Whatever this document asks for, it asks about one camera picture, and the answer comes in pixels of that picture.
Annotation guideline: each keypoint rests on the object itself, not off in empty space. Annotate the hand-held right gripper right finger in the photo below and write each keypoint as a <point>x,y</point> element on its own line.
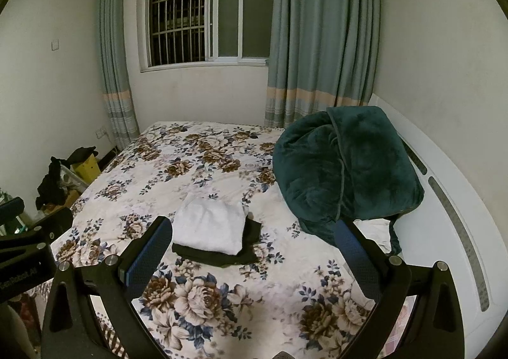
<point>355,259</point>

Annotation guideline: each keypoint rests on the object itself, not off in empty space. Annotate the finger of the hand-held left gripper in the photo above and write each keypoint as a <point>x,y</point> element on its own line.
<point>12,208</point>
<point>55,226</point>

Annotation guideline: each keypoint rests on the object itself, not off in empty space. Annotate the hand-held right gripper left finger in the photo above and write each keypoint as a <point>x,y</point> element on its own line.
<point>149,259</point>

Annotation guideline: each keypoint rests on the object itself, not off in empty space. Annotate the white small garment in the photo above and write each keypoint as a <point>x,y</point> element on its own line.
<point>210,224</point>

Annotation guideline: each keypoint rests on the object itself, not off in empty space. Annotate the pile of black clothes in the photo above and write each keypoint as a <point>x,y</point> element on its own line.
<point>51,188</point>

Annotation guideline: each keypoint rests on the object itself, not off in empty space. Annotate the white pillow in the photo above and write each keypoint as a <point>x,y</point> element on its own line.
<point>375,234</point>

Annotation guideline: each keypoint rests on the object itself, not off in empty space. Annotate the yellow box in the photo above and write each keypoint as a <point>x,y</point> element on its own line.
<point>89,170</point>

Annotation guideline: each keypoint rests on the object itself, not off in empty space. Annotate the black folded garment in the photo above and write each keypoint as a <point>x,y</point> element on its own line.
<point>222,259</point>

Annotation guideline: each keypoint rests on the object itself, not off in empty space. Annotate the dark green plush blanket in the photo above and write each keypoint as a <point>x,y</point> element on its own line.
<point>357,168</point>

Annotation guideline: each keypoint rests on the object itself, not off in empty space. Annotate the floral bed sheet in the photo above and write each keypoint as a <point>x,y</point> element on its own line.
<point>198,160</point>

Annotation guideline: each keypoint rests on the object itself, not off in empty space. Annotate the white bed headboard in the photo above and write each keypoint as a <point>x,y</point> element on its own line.
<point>436,168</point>

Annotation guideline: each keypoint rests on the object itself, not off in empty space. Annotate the barred sliding window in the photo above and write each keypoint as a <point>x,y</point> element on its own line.
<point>230,13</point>

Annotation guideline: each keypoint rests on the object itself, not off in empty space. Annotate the white wall outlet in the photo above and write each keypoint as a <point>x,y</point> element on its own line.
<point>101,132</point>

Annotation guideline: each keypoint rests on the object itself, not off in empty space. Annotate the white wall switch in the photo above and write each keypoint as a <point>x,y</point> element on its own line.
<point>55,44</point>

